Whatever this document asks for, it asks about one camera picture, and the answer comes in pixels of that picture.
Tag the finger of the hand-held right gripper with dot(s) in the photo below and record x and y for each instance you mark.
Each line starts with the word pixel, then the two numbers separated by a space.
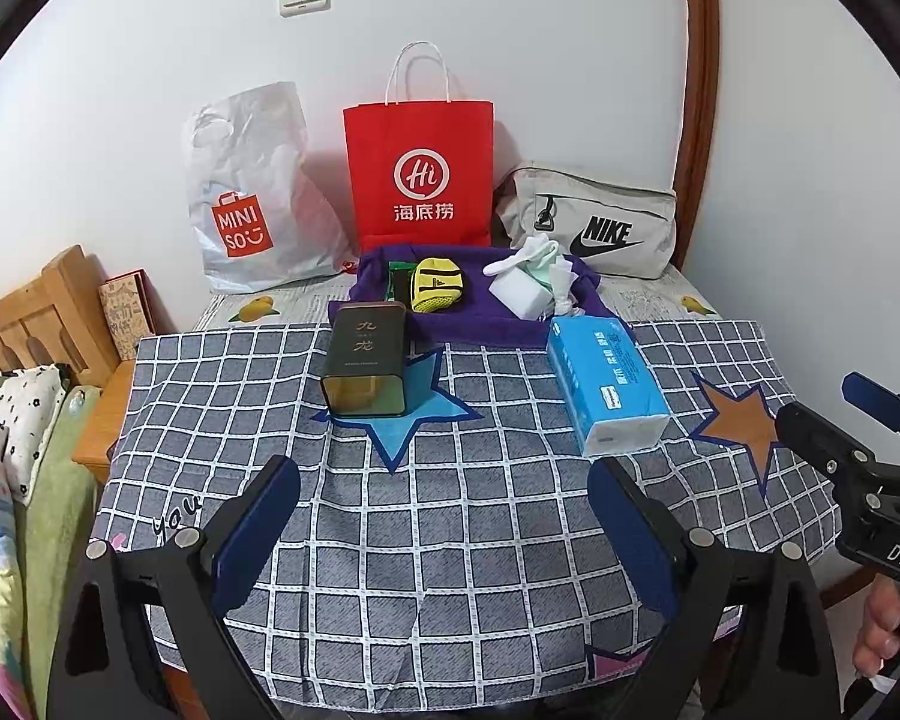
pixel 877 394
pixel 817 431

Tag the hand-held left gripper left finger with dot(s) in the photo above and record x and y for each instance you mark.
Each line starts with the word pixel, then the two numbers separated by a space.
pixel 259 532

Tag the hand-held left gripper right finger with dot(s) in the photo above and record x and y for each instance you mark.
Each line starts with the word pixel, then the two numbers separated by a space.
pixel 630 532

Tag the purple fleece towel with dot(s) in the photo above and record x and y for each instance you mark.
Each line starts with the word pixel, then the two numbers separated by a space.
pixel 480 330

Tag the white sponge block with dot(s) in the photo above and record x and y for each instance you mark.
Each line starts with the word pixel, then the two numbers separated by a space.
pixel 517 292

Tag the green sachet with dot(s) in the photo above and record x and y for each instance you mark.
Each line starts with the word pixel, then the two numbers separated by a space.
pixel 399 270

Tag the yellow mesh pouch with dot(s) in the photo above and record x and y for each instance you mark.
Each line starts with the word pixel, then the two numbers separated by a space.
pixel 431 285

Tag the person's right hand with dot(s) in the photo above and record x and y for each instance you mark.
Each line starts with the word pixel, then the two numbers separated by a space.
pixel 881 615

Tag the blue tissue pack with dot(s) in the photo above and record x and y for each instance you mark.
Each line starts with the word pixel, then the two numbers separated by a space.
pixel 607 382

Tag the grey checked tablecloth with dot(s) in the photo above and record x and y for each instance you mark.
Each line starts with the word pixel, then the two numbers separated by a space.
pixel 457 540

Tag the light green blanket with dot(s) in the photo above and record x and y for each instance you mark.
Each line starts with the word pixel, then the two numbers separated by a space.
pixel 52 502

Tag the dark green tin box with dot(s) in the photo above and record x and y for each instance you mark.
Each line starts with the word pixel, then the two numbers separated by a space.
pixel 364 345

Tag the newsprint lemon tablecloth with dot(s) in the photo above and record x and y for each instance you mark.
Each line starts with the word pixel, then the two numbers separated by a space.
pixel 285 307

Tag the brown patterned box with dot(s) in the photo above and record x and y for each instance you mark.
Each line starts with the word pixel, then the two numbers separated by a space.
pixel 124 315

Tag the white dotted pillow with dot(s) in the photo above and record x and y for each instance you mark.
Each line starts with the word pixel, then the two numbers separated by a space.
pixel 22 412

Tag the wooden bed headboard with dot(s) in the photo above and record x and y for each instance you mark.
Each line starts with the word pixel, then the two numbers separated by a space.
pixel 45 307

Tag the grey waist bag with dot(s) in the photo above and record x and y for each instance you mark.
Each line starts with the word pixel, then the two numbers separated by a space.
pixel 607 195

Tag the white plastic shopping bag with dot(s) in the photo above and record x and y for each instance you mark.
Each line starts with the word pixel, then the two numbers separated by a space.
pixel 270 150

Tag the red paper bag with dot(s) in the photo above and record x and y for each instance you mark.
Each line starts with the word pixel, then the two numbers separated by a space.
pixel 375 135

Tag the wooden door frame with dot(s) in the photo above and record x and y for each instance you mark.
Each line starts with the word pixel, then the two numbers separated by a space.
pixel 701 90

